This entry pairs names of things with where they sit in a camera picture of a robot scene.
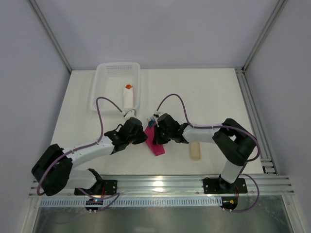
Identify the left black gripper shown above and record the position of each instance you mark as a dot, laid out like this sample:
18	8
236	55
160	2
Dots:
141	137

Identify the beige wooden utensil tray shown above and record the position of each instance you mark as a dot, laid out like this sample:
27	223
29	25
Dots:
195	151

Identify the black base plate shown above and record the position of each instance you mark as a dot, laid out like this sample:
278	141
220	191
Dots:
109	187
220	186

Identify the left aluminium frame post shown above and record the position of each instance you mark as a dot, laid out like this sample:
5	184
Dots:
49	33

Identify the controller board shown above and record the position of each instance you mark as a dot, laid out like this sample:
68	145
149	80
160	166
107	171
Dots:
95	205
229	204

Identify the aluminium front rail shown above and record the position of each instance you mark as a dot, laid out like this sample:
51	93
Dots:
192	185

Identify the left controller board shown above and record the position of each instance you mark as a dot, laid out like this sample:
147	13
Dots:
95	205

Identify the right controller board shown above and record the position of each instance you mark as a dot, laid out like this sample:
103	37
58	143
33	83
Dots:
229	204

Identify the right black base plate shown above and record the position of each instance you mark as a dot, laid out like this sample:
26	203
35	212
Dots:
220	186

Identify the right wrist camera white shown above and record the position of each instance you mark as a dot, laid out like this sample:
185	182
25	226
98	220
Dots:
157	114

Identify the white slotted cable duct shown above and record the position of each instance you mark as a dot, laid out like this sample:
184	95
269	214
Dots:
136	202

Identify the right aluminium side rail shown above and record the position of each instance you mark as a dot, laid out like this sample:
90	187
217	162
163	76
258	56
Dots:
266	155

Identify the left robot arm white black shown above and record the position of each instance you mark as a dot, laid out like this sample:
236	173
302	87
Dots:
56	168

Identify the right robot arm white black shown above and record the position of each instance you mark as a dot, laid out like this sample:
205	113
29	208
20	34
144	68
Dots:
235	143

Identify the right aluminium frame post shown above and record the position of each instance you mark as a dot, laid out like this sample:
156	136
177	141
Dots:
274	15

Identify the white plastic basket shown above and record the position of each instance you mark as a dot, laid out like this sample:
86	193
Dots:
109	81

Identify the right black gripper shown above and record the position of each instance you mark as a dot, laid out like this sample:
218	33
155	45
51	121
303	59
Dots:
158	136

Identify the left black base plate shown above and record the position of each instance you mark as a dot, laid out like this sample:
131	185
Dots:
109	187

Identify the white rolled napkin bundle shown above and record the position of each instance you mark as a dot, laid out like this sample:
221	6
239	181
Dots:
128	98

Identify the aluminium frame post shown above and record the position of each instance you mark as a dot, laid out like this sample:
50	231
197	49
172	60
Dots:
274	15
49	33

